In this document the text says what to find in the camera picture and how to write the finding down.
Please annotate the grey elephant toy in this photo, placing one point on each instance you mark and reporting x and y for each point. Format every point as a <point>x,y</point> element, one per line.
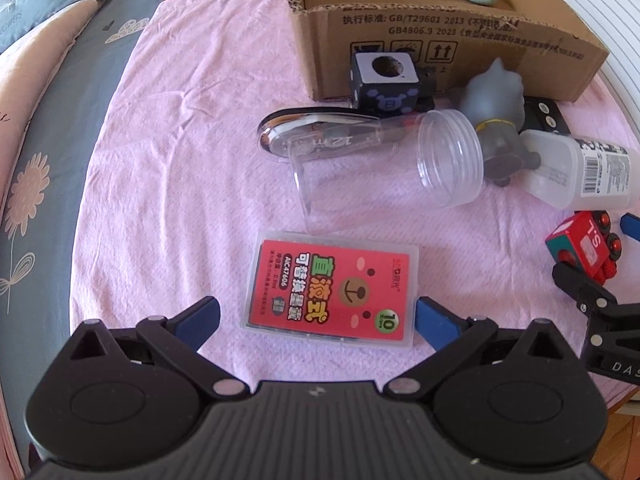
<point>492,100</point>

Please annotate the silver correction tape dispenser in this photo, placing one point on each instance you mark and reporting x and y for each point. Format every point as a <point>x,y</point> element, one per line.
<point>280,132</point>

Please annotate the black toy train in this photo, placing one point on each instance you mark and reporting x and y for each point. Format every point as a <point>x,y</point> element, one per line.
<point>370,95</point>

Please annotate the grey-blue printed bedsheet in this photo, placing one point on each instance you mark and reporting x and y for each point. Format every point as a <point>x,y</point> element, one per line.
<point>75,85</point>

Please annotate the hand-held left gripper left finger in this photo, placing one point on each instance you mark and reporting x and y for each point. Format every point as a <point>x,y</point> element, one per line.
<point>200,317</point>

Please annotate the pink blanket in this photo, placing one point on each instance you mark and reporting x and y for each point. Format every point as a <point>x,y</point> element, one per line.
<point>200,160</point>

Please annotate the red toy train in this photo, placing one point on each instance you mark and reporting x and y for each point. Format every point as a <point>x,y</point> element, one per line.
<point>582,240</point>

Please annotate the beige quilt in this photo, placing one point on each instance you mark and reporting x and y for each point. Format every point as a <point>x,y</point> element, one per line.
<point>25,100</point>

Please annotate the clear plastic jar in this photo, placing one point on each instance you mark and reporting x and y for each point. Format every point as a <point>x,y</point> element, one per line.
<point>380,175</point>

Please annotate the cardboard box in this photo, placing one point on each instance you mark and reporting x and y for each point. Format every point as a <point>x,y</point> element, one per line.
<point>400,30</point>

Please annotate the white louvred closet door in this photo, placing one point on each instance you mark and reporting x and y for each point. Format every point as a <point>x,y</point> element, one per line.
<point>605,5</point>

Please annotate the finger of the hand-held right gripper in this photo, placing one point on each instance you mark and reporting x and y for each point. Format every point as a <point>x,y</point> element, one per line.
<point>631,227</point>
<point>575,282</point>

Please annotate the red refill plastic case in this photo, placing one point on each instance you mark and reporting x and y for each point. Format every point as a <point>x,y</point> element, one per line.
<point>325,285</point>

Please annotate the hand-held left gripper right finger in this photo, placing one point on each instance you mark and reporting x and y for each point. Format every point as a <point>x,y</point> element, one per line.
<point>435,322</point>

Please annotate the white plastic bottle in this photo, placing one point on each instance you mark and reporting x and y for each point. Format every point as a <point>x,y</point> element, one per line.
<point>605,170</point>

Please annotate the black device with round buttons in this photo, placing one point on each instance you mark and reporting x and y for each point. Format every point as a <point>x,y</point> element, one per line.
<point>542,112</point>

